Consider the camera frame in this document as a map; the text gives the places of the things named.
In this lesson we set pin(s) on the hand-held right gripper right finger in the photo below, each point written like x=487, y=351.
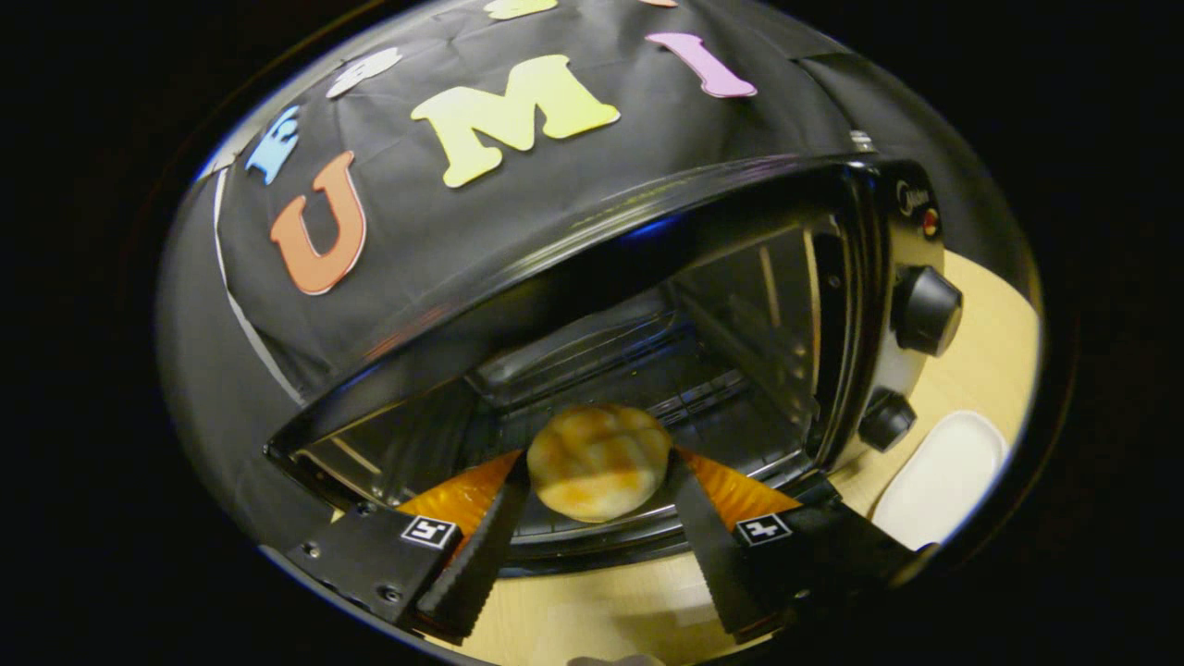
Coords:
x=712, y=555

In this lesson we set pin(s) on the white square plate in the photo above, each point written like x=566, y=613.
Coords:
x=939, y=481

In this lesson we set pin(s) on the golden bread bun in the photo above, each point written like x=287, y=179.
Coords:
x=599, y=462

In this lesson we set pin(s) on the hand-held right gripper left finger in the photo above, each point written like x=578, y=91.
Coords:
x=476, y=564

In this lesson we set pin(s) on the black electric oven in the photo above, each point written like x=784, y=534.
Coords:
x=925, y=310

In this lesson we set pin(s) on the metal oven rack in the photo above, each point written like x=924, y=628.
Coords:
x=712, y=400

